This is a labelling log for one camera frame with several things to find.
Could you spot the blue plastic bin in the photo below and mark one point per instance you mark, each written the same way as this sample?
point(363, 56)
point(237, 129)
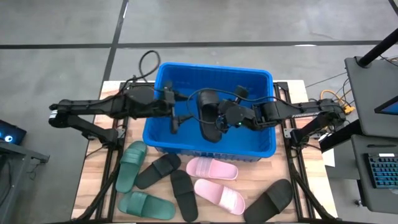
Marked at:
point(242, 143)

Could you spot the small black slide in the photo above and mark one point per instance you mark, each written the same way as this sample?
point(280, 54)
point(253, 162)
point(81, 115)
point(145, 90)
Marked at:
point(157, 171)
point(185, 196)

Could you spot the black table frame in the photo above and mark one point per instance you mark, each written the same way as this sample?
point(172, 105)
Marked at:
point(370, 93)

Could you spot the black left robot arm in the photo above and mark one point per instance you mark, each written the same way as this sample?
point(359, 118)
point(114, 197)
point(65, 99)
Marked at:
point(93, 105)

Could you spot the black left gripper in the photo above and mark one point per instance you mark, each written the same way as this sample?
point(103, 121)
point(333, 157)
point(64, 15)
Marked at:
point(163, 105)

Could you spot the grey cart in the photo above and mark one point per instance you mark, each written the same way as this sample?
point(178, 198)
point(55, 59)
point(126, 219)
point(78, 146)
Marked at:
point(18, 152)

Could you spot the computer case with blue light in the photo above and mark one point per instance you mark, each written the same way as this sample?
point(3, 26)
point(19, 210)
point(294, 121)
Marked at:
point(12, 133)

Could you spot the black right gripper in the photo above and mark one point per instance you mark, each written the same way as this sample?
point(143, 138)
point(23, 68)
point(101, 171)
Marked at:
point(242, 116)

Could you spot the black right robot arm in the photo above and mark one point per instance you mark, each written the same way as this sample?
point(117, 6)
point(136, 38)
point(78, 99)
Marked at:
point(295, 110)

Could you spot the green slide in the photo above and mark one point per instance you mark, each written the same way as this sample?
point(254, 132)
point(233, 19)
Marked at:
point(146, 206)
point(129, 168)

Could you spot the grey desk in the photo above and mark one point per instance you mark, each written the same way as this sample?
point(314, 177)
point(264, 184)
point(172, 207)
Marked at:
point(373, 199)

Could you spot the black desk beam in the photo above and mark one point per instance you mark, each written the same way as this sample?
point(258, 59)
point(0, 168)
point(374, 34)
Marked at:
point(340, 137)

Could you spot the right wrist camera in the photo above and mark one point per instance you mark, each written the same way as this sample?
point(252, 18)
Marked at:
point(241, 92)

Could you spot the large black slide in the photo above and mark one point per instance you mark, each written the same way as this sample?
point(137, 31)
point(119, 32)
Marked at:
point(206, 102)
point(267, 200)

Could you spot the black backlit keyboard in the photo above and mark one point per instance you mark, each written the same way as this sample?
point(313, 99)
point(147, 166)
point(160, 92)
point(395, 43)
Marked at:
point(384, 171)

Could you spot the monitor with blue screen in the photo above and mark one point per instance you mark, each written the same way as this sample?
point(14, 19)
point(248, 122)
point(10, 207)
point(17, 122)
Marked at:
point(390, 107)

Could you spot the white paper sheet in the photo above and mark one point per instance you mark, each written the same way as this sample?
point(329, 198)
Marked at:
point(328, 157)

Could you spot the black pole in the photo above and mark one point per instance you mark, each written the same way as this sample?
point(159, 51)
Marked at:
point(377, 48)

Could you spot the pink slide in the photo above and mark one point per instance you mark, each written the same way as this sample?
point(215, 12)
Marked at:
point(219, 194)
point(211, 169)

